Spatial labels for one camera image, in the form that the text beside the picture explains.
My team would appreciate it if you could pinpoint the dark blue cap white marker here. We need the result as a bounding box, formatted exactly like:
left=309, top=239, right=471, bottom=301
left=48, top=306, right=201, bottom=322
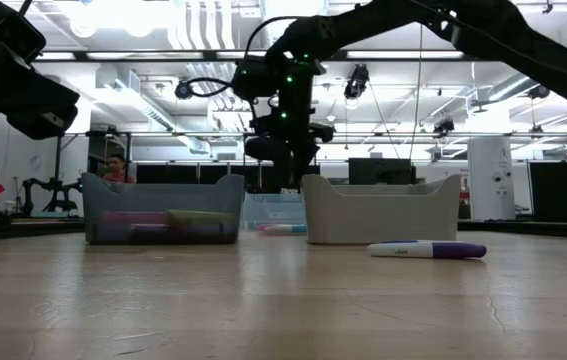
left=381, top=238, right=464, bottom=245

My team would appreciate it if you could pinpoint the dark grey plastic bin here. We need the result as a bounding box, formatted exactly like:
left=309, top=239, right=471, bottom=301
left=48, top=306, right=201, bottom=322
left=81, top=172, right=246, bottom=246

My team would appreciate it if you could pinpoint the black screen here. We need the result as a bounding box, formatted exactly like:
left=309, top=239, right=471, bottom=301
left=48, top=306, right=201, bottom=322
left=347, top=157, right=418, bottom=186

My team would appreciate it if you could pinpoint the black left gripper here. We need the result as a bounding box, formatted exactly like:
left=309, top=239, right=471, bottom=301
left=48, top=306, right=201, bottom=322
left=0, top=29, right=81, bottom=141

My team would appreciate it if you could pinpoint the thin hanging cable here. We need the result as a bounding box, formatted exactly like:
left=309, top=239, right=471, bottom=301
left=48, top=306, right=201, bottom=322
left=410, top=22, right=425, bottom=157

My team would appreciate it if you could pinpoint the purple cap white marker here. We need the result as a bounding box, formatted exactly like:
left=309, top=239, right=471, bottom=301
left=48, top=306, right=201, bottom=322
left=366, top=240, right=489, bottom=261

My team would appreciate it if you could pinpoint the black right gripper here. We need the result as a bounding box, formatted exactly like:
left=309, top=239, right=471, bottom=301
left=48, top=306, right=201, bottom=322
left=244, top=59, right=337, bottom=194

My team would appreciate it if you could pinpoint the black ceiling spotlight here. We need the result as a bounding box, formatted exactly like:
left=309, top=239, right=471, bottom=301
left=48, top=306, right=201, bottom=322
left=173, top=79, right=196, bottom=102
left=342, top=63, right=371, bottom=100
left=432, top=117, right=456, bottom=137
left=527, top=83, right=552, bottom=101

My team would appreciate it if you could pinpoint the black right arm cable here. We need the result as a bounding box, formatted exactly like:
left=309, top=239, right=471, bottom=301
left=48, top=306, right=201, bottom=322
left=182, top=14, right=314, bottom=101

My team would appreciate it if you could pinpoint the white round pillar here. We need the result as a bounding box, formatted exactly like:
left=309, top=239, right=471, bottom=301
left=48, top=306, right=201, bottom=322
left=466, top=135, right=533, bottom=223

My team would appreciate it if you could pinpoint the pale plastic bin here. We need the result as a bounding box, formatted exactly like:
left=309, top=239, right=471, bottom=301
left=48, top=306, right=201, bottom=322
left=301, top=173, right=463, bottom=247

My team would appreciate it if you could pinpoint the person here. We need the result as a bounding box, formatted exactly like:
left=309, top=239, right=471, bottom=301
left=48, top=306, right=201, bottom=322
left=101, top=153, right=137, bottom=185

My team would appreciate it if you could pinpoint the light blue cap white marker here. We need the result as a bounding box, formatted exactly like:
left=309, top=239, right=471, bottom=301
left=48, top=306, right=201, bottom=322
left=262, top=224, right=309, bottom=236

